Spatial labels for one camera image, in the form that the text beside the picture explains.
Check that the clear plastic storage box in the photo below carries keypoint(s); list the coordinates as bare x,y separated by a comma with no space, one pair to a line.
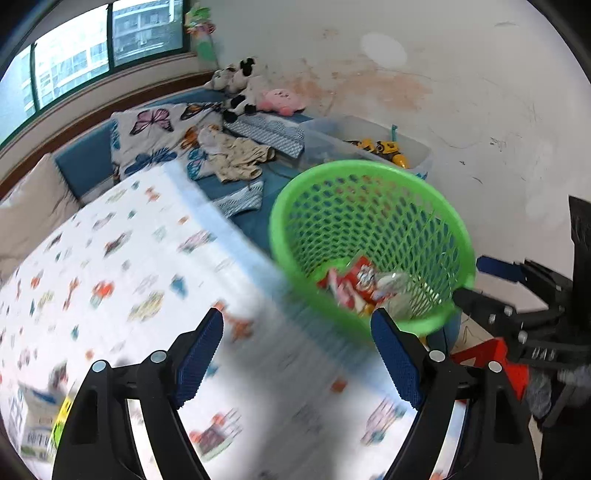
332,136

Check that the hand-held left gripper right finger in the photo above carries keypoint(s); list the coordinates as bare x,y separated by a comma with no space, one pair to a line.
397,360

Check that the black white cow plush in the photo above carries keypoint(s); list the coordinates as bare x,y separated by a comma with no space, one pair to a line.
233,74
249,99

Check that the pink plush toy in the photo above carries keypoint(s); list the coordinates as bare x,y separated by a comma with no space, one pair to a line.
281,101

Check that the grey striped cloth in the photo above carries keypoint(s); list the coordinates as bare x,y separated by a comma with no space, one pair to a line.
242,198
272,134

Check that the window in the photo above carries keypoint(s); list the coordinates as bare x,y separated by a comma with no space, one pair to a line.
69,60

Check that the butterfly print blanket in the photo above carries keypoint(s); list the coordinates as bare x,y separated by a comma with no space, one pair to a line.
152,124

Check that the white green milk carton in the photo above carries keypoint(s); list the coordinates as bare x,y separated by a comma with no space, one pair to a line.
39,424

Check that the yellow toy truck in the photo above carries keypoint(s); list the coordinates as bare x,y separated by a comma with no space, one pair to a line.
383,150

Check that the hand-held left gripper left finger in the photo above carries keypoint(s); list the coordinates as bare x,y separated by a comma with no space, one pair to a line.
201,357

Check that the white printed blanket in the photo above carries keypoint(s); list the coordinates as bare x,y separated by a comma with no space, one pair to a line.
138,258

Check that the blue sofa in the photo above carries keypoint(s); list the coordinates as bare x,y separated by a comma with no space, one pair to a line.
87,170

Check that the beige pillow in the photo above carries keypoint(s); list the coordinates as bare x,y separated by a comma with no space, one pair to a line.
32,203

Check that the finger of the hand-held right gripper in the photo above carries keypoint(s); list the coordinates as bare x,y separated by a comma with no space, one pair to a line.
485,309
501,268

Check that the person's right forearm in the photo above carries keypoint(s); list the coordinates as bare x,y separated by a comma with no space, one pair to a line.
540,387

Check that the clear plastic packaging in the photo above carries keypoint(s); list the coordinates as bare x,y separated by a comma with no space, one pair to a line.
395,290

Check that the colourful hanging toy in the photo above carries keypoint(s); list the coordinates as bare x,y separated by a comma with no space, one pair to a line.
203,32

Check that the beige patterned child's clothes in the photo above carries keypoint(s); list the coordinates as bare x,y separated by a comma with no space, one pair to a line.
235,157

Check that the green mesh plastic basket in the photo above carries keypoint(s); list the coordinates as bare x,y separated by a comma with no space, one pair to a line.
323,207

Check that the red snack wrapper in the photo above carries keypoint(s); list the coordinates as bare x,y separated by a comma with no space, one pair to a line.
353,284

